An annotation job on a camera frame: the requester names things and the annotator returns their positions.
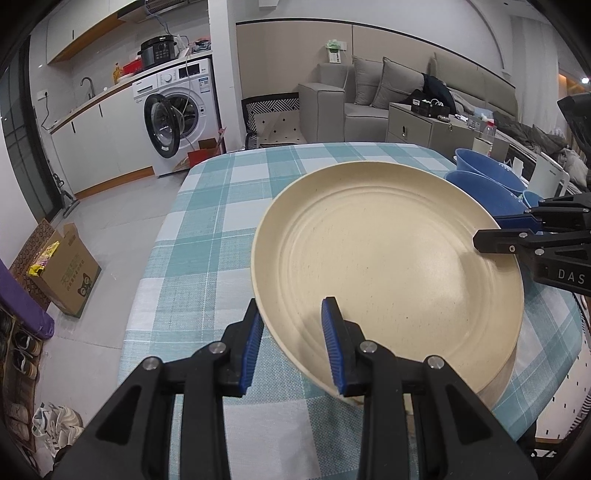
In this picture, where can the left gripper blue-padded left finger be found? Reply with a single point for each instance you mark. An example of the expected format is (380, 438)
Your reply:
(130, 436)

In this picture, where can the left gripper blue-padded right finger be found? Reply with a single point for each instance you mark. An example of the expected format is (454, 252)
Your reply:
(417, 416)

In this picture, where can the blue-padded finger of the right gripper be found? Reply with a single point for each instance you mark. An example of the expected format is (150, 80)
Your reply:
(570, 213)
(509, 241)

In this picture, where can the dark blue large bowl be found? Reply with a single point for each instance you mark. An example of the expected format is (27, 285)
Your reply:
(494, 197)

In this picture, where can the beige plate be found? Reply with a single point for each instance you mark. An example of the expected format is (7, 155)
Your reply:
(394, 246)
(485, 368)

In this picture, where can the light blue bowl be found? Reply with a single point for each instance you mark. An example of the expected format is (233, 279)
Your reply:
(530, 199)

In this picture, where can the white kitchen base cabinets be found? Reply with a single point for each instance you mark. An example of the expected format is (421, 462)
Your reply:
(104, 144)

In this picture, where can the kitchen faucet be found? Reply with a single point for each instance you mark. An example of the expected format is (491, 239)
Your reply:
(87, 81)

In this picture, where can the white electric kettle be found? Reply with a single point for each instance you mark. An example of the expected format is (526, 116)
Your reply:
(542, 175)

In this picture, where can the clear plastic bottle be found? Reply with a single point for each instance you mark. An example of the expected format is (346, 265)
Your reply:
(489, 131)

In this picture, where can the grey side cabinet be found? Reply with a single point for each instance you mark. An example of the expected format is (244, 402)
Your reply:
(405, 126)

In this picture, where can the teal checked tablecloth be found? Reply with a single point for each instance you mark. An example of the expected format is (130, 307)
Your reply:
(197, 281)

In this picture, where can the wooden shoe rack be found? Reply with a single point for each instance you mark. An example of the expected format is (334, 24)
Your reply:
(20, 357)

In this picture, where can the brown cardboard box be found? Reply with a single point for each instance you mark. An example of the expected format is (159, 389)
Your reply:
(55, 267)

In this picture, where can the purple bag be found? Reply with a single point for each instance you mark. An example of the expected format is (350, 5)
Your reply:
(26, 309)

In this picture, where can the grey sofa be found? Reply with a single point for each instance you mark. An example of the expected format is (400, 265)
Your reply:
(351, 102)

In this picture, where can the patterned floor rug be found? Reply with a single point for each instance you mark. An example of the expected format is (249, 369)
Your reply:
(272, 120)

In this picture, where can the red cardboard box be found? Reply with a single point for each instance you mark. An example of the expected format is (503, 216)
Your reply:
(205, 152)

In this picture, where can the white washing machine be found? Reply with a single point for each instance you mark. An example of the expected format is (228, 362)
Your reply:
(178, 113)

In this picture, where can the black glass door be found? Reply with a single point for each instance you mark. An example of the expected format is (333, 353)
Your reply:
(23, 141)

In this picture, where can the black rice cooker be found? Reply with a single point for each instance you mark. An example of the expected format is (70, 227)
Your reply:
(157, 50)

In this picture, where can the white upper cabinets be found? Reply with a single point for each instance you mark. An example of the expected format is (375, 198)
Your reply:
(74, 25)

